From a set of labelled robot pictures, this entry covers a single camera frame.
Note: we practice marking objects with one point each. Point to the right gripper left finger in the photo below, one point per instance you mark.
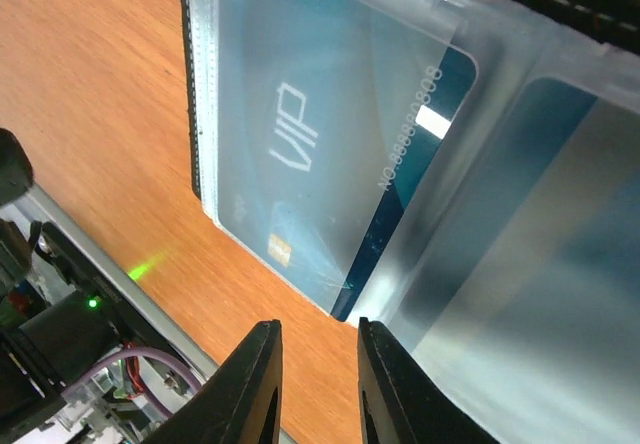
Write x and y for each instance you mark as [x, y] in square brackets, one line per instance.
[241, 402]

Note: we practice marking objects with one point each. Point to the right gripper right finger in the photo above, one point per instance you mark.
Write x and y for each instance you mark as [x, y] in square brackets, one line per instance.
[399, 403]

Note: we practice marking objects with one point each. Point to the black leather card holder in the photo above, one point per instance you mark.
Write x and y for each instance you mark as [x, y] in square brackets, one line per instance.
[581, 383]

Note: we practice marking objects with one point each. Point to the blue card pile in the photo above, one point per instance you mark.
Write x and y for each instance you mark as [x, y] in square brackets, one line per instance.
[547, 189]

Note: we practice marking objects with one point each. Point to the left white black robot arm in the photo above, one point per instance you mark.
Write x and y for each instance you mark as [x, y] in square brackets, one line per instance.
[43, 357]

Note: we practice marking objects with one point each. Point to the aluminium table edge rail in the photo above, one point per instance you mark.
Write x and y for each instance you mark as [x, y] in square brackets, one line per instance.
[145, 324]

